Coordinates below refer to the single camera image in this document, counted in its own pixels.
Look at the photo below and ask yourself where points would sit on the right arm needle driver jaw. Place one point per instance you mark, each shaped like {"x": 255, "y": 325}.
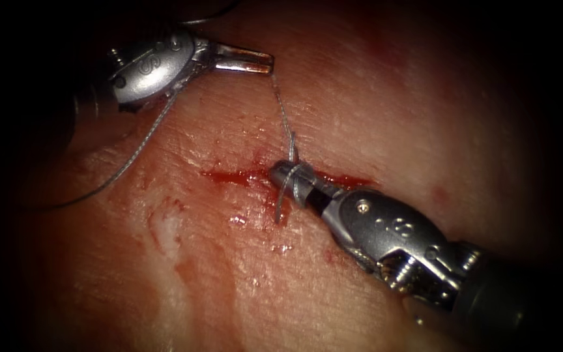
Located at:
{"x": 323, "y": 185}
{"x": 316, "y": 200}

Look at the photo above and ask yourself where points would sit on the left arm needle driver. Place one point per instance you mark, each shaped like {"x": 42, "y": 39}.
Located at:
{"x": 159, "y": 66}

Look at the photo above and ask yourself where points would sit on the dark right arm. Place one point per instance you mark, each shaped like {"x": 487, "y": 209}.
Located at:
{"x": 506, "y": 303}

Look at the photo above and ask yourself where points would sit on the right arm needle driver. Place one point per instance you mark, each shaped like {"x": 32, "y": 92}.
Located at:
{"x": 389, "y": 234}

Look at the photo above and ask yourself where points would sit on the blue thread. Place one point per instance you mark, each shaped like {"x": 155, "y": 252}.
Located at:
{"x": 137, "y": 150}

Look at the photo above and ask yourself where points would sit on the tissue pad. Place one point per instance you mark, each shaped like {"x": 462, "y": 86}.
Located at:
{"x": 408, "y": 122}

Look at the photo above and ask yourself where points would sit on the dark left arm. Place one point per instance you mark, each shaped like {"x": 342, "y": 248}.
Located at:
{"x": 91, "y": 105}

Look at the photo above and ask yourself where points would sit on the left arm needle driver jaw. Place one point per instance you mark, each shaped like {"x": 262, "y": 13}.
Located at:
{"x": 242, "y": 66}
{"x": 242, "y": 53}

